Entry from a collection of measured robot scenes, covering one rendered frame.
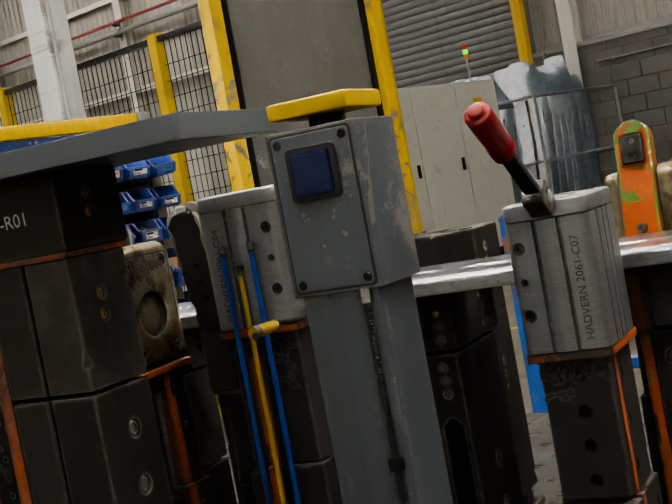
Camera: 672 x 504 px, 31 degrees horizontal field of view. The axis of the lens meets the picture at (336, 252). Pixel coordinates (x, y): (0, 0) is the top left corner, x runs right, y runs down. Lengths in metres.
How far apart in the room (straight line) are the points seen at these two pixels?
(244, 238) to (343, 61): 3.81
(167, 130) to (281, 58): 3.73
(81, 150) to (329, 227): 0.18
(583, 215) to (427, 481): 0.23
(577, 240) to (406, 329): 0.16
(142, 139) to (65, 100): 5.51
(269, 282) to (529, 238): 0.23
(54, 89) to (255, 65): 2.10
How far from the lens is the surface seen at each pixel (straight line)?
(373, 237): 0.79
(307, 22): 4.69
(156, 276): 1.14
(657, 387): 1.07
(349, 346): 0.81
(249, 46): 4.43
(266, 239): 1.00
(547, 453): 1.64
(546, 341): 0.92
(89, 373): 0.92
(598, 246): 0.92
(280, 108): 0.81
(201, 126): 0.83
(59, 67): 6.35
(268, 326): 0.93
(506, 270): 1.05
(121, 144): 0.83
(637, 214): 1.23
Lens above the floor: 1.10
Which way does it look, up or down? 3 degrees down
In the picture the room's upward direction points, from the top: 11 degrees counter-clockwise
